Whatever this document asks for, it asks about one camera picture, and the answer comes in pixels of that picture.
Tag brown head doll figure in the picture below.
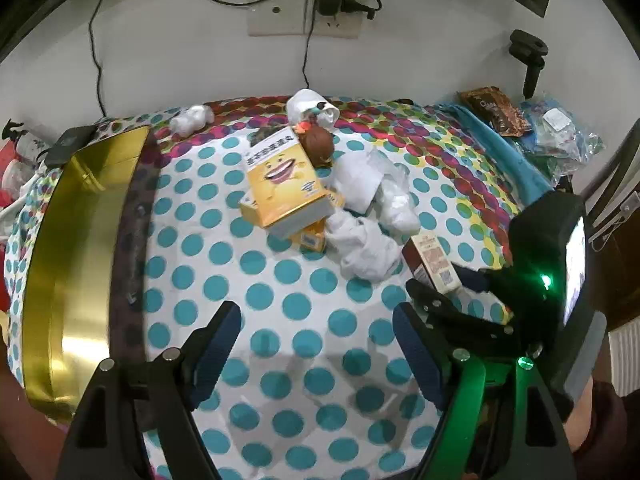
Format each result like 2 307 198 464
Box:
295 110 336 168

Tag white wall socket plate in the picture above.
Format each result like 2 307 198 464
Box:
247 0 361 38

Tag gold tin box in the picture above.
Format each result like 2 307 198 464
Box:
21 125 163 431

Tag black charger cable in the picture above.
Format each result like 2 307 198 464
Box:
301 14 316 92

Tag brown snack bag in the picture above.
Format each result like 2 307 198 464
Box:
459 87 533 137

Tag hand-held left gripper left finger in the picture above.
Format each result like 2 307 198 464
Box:
59 301 243 480

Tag black wall plug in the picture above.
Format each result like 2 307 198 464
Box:
342 0 383 21

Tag person's right forearm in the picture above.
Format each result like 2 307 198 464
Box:
562 380 636 461

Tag blue cloth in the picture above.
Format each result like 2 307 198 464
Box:
440 104 556 196

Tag spray bottle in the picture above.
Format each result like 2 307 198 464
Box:
2 119 51 161

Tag white and yellow box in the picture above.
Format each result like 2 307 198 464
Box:
239 192 267 226

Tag small white bag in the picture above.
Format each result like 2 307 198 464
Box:
169 105 215 137

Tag black flat device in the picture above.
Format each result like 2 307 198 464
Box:
44 125 98 168

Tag polka dot tablecloth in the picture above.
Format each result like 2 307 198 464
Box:
2 95 551 480

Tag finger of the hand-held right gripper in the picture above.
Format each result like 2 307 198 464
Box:
406 280 518 356
457 267 513 295

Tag clear plastic bags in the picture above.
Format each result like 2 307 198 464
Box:
517 92 606 181

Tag brown and white small box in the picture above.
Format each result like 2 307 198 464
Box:
402 234 463 295

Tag yellow smiling face box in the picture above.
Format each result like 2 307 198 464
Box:
243 132 333 238

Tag white towel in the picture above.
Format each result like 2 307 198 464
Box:
325 210 403 281

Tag black clamp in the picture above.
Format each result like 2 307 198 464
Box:
509 30 548 100

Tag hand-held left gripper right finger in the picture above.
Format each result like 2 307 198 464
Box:
392 304 573 480

